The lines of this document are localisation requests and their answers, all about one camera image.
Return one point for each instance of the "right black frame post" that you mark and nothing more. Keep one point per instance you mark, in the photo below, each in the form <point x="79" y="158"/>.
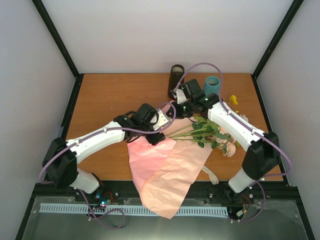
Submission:
<point x="279" y="33"/>

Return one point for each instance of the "pink bouquet wrapping paper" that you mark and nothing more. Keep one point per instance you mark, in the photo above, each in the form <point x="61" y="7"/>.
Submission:
<point x="169" y="163"/>

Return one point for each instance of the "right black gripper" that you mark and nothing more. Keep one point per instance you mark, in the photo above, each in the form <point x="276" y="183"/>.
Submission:
<point x="178" y="115"/>

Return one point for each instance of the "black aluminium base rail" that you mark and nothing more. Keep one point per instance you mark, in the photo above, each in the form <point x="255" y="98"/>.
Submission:
<point x="221" y="193"/>

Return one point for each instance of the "teal cone vase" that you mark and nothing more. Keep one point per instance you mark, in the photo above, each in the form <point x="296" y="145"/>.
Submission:
<point x="211" y="85"/>

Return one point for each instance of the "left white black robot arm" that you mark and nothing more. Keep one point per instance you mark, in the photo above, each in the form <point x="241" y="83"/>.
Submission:
<point x="63" y="156"/>

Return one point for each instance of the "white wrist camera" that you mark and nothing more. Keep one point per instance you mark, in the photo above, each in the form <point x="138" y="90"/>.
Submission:
<point x="159" y="120"/>
<point x="179" y="96"/>

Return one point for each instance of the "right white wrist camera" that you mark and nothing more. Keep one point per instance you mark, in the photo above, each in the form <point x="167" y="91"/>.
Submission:
<point x="179" y="96"/>

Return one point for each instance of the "black cone vase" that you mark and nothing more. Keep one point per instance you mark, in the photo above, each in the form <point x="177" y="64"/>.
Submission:
<point x="176" y="72"/>

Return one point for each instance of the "black frame post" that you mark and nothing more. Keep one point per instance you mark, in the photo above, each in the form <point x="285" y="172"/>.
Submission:
<point x="47" y="20"/>
<point x="279" y="33"/>

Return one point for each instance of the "left black frame post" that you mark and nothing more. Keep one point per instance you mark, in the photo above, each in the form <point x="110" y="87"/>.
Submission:
<point x="47" y="20"/>

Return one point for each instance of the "light blue cable duct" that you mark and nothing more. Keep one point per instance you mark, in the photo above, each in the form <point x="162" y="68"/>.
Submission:
<point x="132" y="210"/>

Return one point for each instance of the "cream printed ribbon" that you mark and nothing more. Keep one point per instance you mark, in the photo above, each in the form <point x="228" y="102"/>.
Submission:
<point x="213" y="178"/>

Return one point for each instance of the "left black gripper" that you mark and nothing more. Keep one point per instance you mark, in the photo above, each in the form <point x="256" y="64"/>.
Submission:
<point x="158" y="137"/>

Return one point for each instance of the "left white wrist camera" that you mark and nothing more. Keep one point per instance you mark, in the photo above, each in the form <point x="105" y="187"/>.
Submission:
<point x="159" y="120"/>

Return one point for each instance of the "artificial flower bunch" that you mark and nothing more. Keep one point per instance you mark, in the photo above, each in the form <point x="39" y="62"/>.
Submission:
<point x="202" y="131"/>

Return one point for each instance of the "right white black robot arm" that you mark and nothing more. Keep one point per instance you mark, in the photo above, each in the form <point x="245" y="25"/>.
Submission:
<point x="261" y="154"/>

